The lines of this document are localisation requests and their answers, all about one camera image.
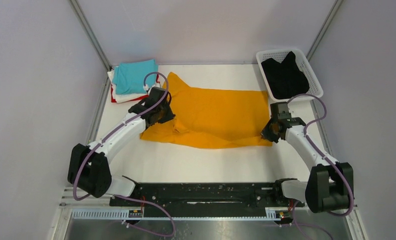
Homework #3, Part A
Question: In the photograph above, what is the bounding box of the yellow t-shirt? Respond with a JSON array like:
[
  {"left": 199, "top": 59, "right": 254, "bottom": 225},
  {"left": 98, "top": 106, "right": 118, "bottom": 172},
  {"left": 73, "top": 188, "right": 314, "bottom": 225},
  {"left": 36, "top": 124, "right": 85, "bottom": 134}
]
[{"left": 140, "top": 72, "right": 272, "bottom": 149}]

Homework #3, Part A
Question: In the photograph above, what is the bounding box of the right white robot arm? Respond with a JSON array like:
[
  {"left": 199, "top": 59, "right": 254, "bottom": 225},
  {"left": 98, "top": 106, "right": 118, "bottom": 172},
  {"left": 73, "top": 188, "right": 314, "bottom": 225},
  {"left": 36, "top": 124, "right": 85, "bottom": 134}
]
[{"left": 261, "top": 102, "right": 355, "bottom": 216}]

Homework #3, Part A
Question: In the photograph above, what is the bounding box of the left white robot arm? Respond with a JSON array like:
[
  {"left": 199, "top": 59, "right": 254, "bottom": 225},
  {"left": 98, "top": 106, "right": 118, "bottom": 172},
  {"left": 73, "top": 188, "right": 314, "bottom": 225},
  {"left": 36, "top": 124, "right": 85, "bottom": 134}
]
[{"left": 67, "top": 86, "right": 175, "bottom": 206}]

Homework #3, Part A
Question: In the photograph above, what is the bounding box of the folded white t-shirt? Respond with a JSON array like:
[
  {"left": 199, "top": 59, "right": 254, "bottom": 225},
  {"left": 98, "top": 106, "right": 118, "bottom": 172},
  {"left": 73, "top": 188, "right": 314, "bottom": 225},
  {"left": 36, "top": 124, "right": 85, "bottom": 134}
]
[{"left": 107, "top": 63, "right": 159, "bottom": 103}]

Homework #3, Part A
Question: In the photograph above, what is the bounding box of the folded teal t-shirt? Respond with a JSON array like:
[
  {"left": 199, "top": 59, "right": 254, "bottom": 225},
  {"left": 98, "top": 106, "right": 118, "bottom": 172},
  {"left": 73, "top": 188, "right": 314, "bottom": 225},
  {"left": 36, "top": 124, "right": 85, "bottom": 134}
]
[{"left": 112, "top": 59, "right": 158, "bottom": 95}]

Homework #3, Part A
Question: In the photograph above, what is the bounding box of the black t-shirt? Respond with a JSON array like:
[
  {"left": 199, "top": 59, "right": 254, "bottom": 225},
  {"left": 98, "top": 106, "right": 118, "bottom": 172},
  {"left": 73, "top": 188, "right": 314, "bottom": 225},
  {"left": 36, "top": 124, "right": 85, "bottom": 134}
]
[{"left": 262, "top": 51, "right": 310, "bottom": 100}]

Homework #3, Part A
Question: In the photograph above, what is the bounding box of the folded red t-shirt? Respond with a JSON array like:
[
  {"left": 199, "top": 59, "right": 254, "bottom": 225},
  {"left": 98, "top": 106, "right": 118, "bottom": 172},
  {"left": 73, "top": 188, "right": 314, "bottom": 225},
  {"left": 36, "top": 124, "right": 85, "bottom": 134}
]
[{"left": 107, "top": 70, "right": 148, "bottom": 104}]

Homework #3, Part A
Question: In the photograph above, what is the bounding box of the white plastic basket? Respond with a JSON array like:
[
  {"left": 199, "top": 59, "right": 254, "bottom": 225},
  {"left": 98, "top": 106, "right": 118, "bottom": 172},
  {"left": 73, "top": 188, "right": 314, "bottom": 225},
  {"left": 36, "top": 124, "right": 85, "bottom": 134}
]
[{"left": 256, "top": 48, "right": 324, "bottom": 102}]

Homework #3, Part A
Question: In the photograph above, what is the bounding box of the slotted cable duct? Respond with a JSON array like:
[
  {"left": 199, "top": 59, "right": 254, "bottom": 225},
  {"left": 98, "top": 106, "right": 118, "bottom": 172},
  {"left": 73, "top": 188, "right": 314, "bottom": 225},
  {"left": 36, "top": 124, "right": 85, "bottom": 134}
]
[{"left": 71, "top": 207, "right": 283, "bottom": 221}]

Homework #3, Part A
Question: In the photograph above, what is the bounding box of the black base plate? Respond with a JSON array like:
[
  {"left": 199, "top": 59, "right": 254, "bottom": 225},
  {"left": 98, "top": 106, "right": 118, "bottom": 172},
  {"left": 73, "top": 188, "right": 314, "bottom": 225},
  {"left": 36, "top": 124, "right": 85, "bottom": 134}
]
[{"left": 109, "top": 182, "right": 295, "bottom": 219}]

